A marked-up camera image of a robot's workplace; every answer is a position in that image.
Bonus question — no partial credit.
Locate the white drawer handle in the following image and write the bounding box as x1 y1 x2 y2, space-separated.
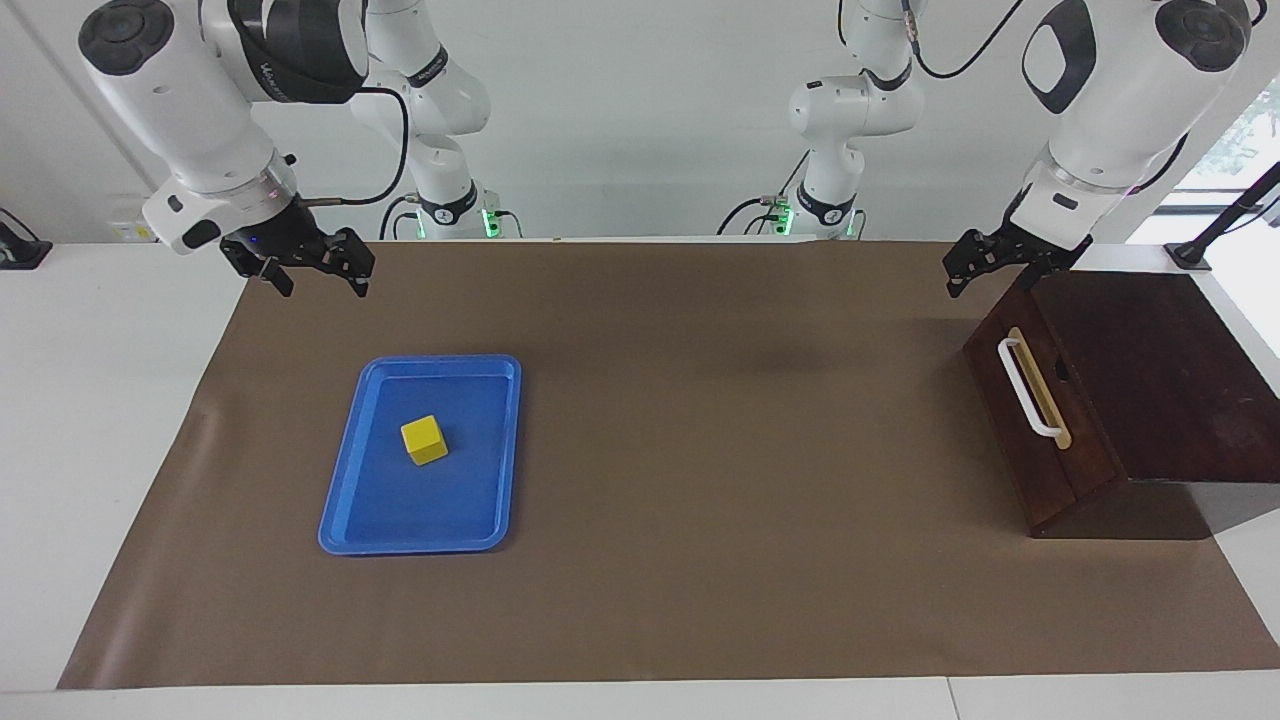
997 338 1066 441

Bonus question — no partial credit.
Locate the dark wooden drawer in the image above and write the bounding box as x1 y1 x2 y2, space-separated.
963 285 1129 541

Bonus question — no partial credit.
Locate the yellow cube block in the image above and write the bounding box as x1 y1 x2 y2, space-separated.
400 414 449 467

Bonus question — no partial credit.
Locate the dark wooden cabinet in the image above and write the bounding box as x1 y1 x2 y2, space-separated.
1020 270 1280 541

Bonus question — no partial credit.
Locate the bright window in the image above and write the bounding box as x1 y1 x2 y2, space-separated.
1170 75 1280 211

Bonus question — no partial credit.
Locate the black desk device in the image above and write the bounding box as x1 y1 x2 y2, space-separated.
0 208 53 271

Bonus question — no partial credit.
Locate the blue plastic tray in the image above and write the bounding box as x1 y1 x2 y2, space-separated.
318 354 523 556

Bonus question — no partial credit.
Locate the brown table mat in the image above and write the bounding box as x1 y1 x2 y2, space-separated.
57 240 1280 691

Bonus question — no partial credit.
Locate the black right arm base cable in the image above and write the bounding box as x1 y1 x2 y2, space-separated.
378 193 426 241

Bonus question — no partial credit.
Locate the black arm base cable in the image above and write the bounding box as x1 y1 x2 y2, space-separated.
716 150 811 237
378 193 426 241

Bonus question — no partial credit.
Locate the white box handle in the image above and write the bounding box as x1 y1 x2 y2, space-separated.
1007 326 1073 451

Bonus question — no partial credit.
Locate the black camera stand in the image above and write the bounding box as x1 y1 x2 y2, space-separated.
1165 160 1280 271

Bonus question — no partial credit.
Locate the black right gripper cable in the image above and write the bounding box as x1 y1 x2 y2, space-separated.
295 85 412 208

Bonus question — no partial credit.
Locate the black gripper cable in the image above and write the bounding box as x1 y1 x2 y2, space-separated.
295 85 412 208
900 0 1031 81

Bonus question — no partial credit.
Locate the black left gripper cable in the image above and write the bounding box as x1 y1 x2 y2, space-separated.
900 0 1031 81

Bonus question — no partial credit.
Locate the black left arm base cable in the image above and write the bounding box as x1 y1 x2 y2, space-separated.
716 150 811 237

